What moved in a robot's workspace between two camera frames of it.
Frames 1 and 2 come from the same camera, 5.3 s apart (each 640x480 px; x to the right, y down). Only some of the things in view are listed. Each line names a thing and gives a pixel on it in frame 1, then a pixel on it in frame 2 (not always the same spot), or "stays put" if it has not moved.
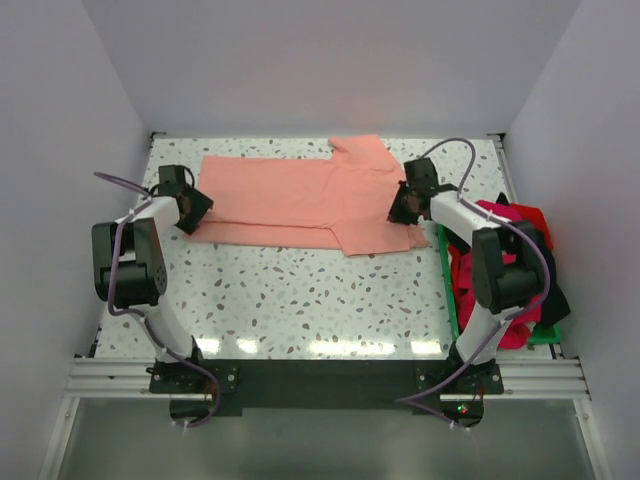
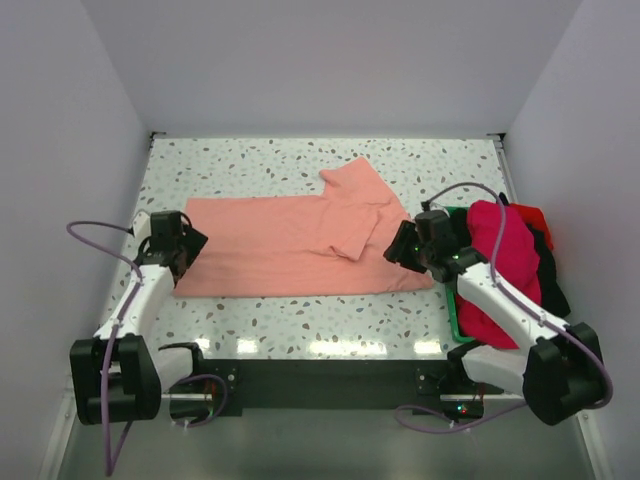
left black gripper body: x=199 y=204 → x=191 y=244
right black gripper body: x=402 y=208 → x=407 y=250
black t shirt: x=555 y=303 stays put
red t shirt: x=538 y=218 stays put
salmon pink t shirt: x=345 y=202 → x=332 y=243
